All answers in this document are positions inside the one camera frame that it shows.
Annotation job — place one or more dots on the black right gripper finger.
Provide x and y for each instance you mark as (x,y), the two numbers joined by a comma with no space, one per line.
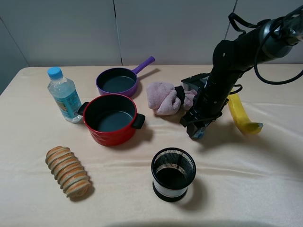
(208,122)

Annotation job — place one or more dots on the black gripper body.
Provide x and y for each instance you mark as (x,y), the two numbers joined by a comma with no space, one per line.
(204,108)

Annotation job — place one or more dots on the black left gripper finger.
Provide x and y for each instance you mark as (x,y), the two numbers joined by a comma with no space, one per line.
(192,130)

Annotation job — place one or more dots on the small dark blue bottle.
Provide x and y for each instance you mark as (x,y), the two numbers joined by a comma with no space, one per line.
(199,133)

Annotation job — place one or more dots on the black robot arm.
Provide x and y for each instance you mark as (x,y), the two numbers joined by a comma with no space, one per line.
(265,41)

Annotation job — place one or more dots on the pink towel with black band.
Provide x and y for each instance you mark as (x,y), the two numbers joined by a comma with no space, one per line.
(166,99)

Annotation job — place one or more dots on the yellow banana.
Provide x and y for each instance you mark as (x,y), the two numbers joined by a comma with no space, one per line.
(240,118)

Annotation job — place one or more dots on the black mesh pen cup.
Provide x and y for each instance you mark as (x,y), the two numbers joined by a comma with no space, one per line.
(173,170)

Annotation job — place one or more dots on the purple frying pan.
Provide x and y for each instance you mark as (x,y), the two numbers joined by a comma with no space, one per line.
(121,80)

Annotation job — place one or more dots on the striped spiral bread loaf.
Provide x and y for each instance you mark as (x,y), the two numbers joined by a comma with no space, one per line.
(68,171)

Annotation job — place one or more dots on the clear water bottle blue label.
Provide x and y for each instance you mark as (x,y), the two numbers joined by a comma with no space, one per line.
(64,92)

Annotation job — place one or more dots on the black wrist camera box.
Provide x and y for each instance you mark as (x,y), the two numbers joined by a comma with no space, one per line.
(195,82)

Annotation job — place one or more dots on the red pot with black handles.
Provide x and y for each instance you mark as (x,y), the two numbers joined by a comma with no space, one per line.
(111,119)

